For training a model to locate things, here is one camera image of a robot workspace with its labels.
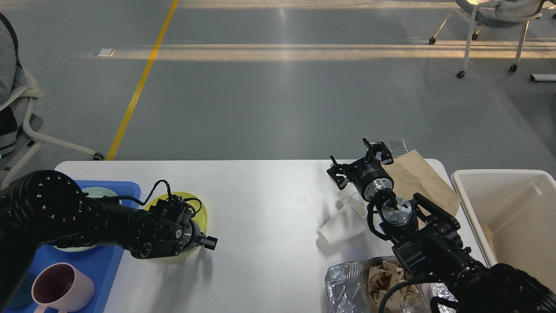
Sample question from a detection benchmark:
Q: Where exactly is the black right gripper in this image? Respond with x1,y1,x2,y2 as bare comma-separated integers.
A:
326,138,394,201

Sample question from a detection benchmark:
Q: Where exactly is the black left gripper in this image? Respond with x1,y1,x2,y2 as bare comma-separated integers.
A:
181,219,218,253

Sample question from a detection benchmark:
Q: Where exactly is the yellow plate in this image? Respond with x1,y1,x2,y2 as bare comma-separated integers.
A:
141,191,208,263

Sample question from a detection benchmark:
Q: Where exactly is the pink mug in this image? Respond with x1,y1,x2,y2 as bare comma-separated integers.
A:
30,262,96,313

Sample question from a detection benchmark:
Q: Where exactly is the dark teal mug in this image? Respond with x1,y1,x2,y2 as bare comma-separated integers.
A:
6,272,36,310

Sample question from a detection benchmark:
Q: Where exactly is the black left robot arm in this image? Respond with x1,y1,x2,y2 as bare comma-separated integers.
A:
0,170,217,310

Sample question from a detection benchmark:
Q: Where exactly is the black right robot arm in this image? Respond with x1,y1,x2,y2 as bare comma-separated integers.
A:
326,138,556,313

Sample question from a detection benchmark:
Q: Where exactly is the clear plastic cup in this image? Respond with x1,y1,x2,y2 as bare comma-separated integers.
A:
336,183,368,216

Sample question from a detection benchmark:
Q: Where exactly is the small clear plastic lid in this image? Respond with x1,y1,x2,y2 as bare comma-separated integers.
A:
387,139,409,154

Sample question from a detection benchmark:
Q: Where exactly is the brown paper bag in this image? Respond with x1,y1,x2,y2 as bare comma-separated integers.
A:
383,150,460,216

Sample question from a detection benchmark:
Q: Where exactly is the white paper cup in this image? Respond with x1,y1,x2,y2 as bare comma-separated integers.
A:
317,204,367,248

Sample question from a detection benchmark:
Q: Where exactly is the blue plastic tray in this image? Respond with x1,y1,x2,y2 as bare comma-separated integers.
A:
3,180,141,313

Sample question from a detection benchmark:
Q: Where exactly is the crumpled brown paper napkin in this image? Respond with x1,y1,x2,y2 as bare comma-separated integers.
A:
367,261,420,313

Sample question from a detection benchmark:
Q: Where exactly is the pale green plate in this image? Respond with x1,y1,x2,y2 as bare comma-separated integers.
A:
54,186,117,253

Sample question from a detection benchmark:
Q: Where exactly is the aluminium foil sheet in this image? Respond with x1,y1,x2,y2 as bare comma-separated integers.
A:
325,256,456,313

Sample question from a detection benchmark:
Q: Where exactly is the white plastic bin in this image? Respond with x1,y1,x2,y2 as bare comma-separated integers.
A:
451,169,556,291

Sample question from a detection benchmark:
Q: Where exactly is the white bar on floor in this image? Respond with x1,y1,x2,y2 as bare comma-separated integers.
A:
530,73,556,83

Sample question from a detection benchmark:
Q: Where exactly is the white office chair right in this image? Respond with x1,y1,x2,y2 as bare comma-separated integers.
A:
428,0,545,79

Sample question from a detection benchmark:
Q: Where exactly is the white office chair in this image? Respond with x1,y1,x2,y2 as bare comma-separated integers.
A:
0,14,105,189
428,0,545,79

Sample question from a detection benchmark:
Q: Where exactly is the white floor socket plate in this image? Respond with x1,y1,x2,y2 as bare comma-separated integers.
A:
96,48,115,58

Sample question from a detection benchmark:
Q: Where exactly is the white office chair left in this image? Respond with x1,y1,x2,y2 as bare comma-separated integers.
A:
0,14,105,189

